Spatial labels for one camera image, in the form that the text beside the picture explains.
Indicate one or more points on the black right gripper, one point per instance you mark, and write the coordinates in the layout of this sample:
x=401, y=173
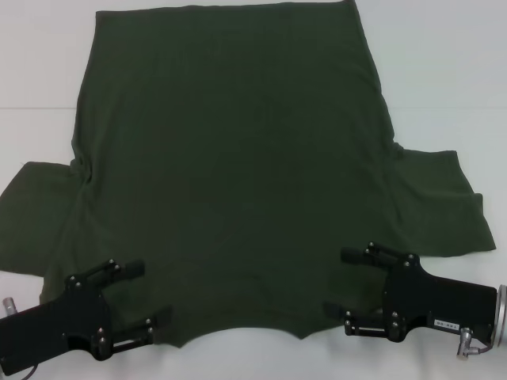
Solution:
x=428, y=301

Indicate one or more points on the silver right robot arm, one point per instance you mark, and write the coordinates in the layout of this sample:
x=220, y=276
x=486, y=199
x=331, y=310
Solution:
x=503, y=312

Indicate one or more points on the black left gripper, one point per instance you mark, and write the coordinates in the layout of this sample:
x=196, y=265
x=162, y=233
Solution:
x=79, y=312

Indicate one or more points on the dark green t-shirt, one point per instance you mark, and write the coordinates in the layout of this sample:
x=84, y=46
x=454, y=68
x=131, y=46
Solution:
x=237, y=158

